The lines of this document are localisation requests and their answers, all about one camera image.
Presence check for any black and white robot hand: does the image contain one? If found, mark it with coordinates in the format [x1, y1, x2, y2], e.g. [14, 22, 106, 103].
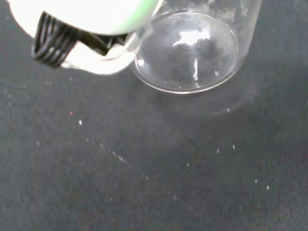
[6, 0, 163, 76]

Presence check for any black bench cloth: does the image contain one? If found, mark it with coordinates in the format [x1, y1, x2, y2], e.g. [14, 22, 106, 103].
[0, 0, 308, 231]

